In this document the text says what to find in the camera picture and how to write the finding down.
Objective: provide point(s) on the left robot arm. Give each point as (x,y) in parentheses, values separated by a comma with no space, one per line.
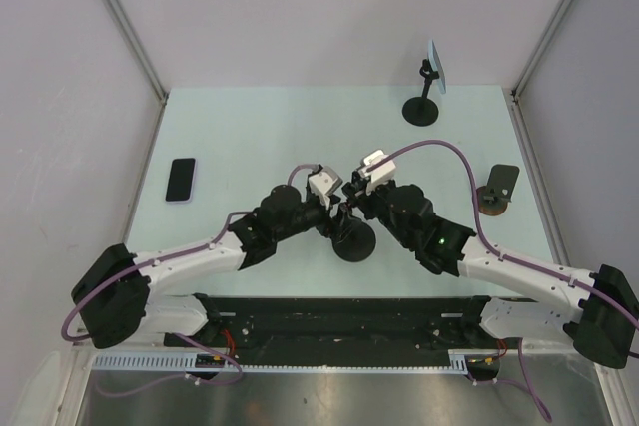
(124,293)

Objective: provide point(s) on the black stand with blue phone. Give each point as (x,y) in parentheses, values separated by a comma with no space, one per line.
(421,111)

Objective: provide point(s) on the wooden base phone stand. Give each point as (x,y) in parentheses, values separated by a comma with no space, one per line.
(495,196)

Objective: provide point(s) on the light blue phone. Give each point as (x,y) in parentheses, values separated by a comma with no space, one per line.
(437,71)

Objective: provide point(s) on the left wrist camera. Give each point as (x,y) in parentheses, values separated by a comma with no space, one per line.
(323,183)

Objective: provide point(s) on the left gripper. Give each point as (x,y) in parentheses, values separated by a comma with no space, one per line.
(337,228)

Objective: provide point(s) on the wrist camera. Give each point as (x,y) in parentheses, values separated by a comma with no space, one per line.
(323,183)
(375,170)

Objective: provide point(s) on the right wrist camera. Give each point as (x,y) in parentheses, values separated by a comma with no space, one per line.
(375,170)

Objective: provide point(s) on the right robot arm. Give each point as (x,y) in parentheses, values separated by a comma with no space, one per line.
(595,312)

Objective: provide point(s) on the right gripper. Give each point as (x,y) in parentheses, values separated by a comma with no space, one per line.
(364,200)

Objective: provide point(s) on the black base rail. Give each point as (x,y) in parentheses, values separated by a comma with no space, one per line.
(341,332)

